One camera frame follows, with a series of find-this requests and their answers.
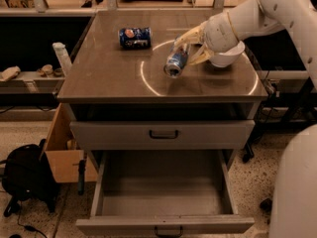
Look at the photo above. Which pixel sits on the blue pepsi can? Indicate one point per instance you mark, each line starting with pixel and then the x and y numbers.
pixel 135 38

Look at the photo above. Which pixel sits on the black backpack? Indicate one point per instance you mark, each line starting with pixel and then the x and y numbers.
pixel 27 174

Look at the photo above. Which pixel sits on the black upper drawer handle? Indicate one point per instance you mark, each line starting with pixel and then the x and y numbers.
pixel 170 135

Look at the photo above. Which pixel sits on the black middle drawer handle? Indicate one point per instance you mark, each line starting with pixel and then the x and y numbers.
pixel 169 233

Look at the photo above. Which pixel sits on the cardboard box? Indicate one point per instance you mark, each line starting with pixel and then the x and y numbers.
pixel 63 152

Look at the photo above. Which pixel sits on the white plastic bottle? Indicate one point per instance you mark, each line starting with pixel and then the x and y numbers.
pixel 63 57

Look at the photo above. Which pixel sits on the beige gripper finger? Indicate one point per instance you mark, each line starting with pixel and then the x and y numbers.
pixel 199 54
pixel 195 36

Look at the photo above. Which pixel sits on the black office chair base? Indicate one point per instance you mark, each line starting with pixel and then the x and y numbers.
pixel 266 205

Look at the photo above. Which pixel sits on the white bowl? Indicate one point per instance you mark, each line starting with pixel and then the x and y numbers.
pixel 227 58

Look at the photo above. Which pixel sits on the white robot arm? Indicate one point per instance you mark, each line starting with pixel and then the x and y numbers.
pixel 294 203

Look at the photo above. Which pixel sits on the closed upper grey drawer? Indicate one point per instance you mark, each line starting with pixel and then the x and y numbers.
pixel 180 135

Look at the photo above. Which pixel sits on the black drawer handle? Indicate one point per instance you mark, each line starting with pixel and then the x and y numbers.
pixel 169 233
pixel 170 135

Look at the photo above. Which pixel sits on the grey drawer cabinet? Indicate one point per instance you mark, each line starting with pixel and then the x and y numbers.
pixel 111 84

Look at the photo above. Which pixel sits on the open middle grey drawer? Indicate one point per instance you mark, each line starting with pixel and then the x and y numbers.
pixel 139 190

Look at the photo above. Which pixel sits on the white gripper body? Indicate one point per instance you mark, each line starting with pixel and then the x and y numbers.
pixel 218 34

